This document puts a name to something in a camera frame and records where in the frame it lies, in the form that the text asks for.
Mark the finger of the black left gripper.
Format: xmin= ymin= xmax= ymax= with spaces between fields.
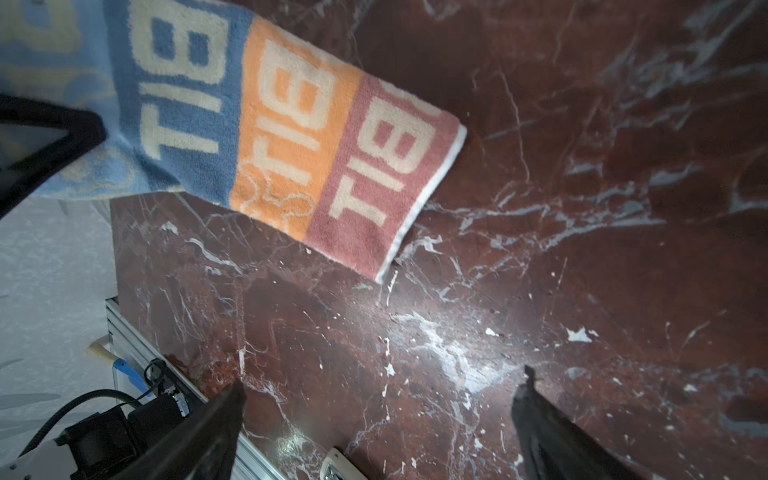
xmin=1 ymin=95 xmax=107 ymax=216

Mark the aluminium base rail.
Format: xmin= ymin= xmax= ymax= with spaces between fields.
xmin=105 ymin=297 xmax=291 ymax=479

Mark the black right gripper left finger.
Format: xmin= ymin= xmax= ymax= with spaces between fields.
xmin=115 ymin=380 xmax=246 ymax=480

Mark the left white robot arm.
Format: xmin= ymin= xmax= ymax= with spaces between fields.
xmin=1 ymin=95 xmax=185 ymax=479

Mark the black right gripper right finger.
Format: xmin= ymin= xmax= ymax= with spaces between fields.
xmin=511 ymin=365 xmax=640 ymax=480

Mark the blue rabbit print towel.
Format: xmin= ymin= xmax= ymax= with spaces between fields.
xmin=1 ymin=1 xmax=466 ymax=282

